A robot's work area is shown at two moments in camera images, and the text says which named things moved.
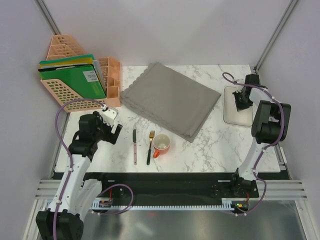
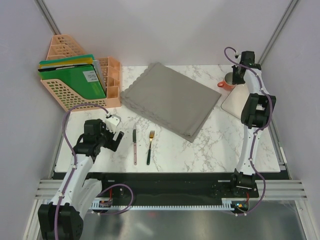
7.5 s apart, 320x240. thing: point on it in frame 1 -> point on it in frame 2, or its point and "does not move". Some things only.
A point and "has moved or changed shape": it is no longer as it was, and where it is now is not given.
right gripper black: [238, 106] -> [235, 80]
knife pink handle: [134, 141] does not move
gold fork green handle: [151, 133] does not move
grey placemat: [169, 96] does not move
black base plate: [168, 187] does not move
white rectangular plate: [231, 114] has moved or changed shape
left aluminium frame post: [48, 17] does not move
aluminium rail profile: [46, 190] does not move
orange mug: [161, 143] -> [227, 83]
